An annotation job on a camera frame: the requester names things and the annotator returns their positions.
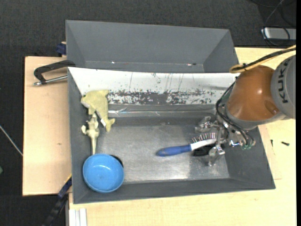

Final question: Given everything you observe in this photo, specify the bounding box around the blue and white brush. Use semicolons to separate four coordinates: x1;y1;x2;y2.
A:
155;132;218;157

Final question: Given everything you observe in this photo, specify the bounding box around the pale wood board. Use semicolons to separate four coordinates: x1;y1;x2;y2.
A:
22;55;72;196

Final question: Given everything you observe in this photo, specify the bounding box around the blue bowl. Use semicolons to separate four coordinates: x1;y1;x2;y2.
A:
82;153;125;194

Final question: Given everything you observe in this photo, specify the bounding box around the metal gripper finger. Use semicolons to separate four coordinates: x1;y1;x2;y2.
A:
194;116;220;134
207;145;226;167

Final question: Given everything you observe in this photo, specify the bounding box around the grey metal bin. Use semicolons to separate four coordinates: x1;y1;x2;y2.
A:
65;19;276;204

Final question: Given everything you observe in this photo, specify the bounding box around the pale toy skeleton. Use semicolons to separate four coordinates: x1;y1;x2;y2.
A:
81;113;100;155

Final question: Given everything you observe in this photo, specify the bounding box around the yellow toy dolphin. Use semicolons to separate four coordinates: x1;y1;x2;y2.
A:
80;89;116;133

